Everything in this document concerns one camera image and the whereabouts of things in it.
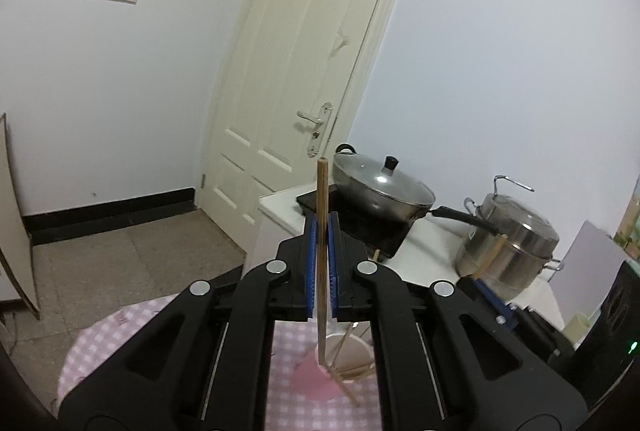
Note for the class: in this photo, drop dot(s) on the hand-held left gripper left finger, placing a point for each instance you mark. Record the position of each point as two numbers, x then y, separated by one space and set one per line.
311 261

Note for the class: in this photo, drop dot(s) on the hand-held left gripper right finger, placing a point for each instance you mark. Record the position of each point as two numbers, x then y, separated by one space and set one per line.
334 261

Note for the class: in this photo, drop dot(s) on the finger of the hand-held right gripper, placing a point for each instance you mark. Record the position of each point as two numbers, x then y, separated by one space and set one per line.
495 301
467 285

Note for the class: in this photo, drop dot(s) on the single wooden chopstick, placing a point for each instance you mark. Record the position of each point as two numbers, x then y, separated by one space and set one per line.
322 191

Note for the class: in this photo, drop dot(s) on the pink cup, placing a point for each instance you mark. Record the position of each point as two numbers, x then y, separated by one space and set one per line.
310 381

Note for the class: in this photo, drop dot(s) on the bunch of wooden chopsticks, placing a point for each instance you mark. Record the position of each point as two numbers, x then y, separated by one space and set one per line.
350 395

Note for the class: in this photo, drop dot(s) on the pale green cup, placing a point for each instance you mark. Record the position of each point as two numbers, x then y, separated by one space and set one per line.
575 328

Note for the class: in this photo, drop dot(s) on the black induction cooktop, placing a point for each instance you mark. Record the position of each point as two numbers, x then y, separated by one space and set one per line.
365 236

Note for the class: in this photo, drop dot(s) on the steel steamer pot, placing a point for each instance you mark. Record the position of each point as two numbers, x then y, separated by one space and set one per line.
520 251

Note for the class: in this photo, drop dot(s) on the white kitchen cabinet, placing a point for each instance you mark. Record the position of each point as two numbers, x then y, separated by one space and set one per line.
280 211

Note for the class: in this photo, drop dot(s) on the white board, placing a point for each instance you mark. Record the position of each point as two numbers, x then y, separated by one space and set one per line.
587 271

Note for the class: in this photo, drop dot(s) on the glass wok lid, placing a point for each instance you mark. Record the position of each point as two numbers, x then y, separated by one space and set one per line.
370 183

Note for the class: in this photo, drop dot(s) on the cream panel door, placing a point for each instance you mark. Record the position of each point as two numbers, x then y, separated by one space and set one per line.
300 61

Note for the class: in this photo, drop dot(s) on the white door hook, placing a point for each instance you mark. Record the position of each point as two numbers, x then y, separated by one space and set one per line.
342 42

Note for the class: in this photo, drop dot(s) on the pink checked tablecloth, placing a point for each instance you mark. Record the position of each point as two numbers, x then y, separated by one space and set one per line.
100 346

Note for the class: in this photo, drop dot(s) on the beige side cabinet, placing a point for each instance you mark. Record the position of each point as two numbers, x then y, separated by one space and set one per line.
15 211

